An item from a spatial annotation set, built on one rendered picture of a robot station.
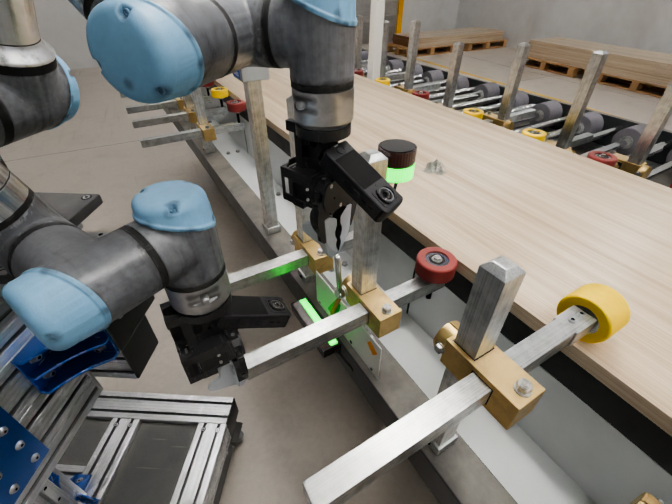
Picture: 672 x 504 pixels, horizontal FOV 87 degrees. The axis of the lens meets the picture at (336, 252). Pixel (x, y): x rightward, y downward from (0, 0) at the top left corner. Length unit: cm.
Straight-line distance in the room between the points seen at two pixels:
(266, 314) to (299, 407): 105
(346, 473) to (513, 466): 49
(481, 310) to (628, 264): 51
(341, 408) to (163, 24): 140
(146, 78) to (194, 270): 19
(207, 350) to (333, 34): 40
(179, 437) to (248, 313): 88
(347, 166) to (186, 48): 22
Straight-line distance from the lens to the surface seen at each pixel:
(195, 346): 53
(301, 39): 43
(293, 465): 146
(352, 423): 151
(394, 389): 77
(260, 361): 62
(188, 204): 39
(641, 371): 71
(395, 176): 57
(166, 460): 133
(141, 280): 39
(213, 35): 38
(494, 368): 51
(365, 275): 66
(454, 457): 74
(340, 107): 44
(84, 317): 38
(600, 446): 80
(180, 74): 35
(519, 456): 87
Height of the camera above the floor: 136
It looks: 38 degrees down
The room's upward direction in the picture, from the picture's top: straight up
